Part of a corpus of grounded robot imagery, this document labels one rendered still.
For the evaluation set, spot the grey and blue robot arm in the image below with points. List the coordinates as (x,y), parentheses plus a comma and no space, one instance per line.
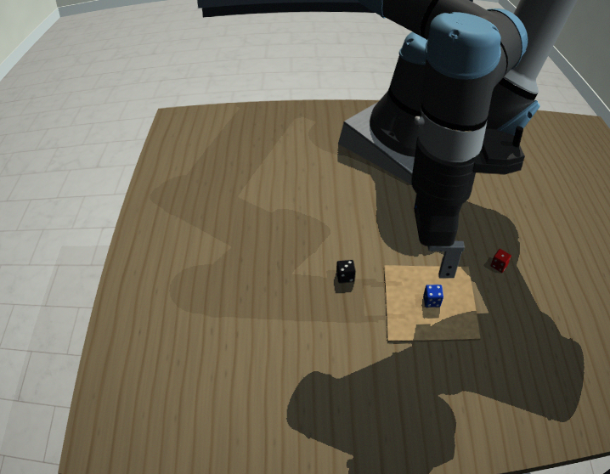
(464,56)

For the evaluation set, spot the blue die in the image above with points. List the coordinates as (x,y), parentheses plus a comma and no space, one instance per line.
(433,296)

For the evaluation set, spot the red die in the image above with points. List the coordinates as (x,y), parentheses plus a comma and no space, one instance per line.
(500,260)

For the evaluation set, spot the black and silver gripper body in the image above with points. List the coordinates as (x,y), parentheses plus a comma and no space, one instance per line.
(444,169)

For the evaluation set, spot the black die with white pips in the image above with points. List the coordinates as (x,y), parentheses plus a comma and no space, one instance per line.
(345,271)

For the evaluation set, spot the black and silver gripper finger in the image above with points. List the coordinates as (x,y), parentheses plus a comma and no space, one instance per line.
(450,259)

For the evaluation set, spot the tan flat mat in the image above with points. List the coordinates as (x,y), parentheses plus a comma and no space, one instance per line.
(409,320)

